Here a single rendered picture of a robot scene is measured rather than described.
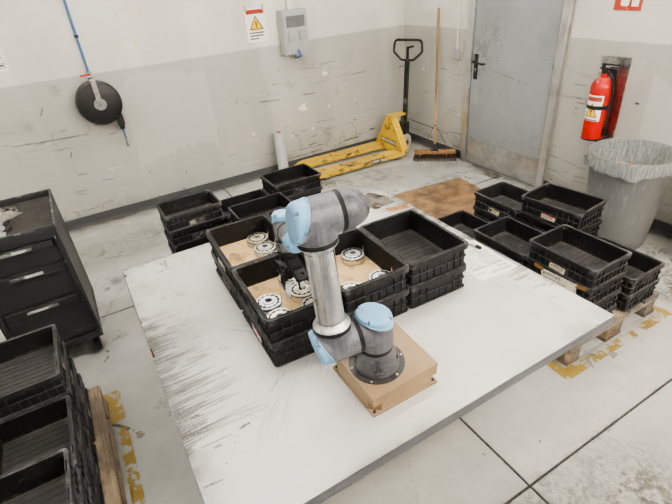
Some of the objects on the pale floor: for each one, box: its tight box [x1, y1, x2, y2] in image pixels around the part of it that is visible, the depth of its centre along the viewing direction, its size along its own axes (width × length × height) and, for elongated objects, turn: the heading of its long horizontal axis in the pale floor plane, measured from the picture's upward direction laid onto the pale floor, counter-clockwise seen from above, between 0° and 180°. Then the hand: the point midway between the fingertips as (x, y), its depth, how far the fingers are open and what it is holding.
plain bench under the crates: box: [122, 188, 615, 504], centre depth 227 cm, size 160×160×70 cm
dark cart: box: [0, 189, 103, 350], centre depth 282 cm, size 60×45×90 cm
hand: (295, 294), depth 183 cm, fingers open, 4 cm apart
